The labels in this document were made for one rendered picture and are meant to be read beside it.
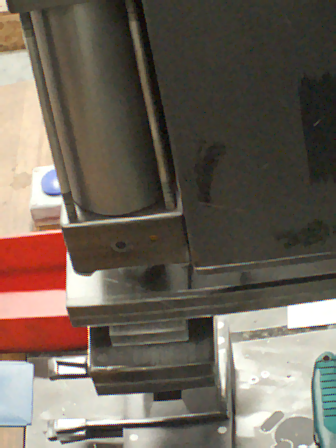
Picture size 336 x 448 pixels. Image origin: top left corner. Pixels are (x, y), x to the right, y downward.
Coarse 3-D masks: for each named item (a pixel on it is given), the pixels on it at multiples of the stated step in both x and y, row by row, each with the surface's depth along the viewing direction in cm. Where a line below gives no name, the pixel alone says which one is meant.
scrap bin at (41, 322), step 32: (0, 256) 138; (32, 256) 138; (64, 256) 138; (0, 288) 138; (32, 288) 138; (64, 288) 137; (0, 320) 128; (32, 320) 128; (64, 320) 128; (0, 352) 132; (32, 352) 132
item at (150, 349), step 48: (96, 288) 100; (144, 288) 99; (192, 288) 100; (240, 288) 97; (288, 288) 97; (96, 336) 101; (144, 336) 99; (192, 336) 100; (96, 384) 100; (144, 384) 100; (192, 384) 100
